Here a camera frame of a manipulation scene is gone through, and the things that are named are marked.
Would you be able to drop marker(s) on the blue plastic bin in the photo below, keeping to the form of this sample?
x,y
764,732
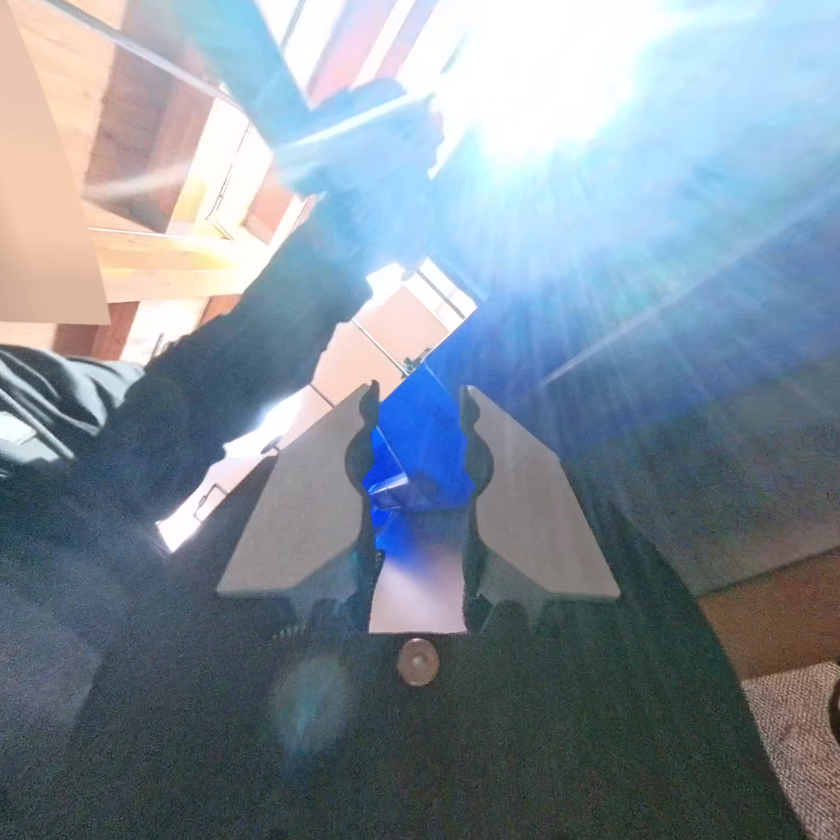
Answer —
x,y
420,426

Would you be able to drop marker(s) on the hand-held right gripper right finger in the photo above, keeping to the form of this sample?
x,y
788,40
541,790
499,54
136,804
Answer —
x,y
538,525

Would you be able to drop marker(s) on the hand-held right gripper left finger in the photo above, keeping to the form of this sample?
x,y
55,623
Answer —
x,y
295,525

